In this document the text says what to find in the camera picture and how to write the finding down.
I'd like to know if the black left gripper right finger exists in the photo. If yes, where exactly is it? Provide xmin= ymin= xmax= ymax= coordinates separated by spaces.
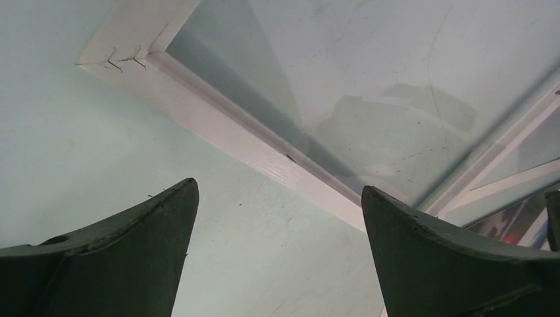
xmin=361 ymin=186 xmax=559 ymax=316

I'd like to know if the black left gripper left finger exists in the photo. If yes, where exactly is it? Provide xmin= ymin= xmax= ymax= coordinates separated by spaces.
xmin=1 ymin=178 xmax=199 ymax=316

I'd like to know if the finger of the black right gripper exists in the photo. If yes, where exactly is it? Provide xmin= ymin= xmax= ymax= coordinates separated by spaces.
xmin=545 ymin=191 xmax=559 ymax=252

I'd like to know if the white picture frame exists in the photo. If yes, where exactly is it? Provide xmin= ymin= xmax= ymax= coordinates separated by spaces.
xmin=78 ymin=1 xmax=559 ymax=230

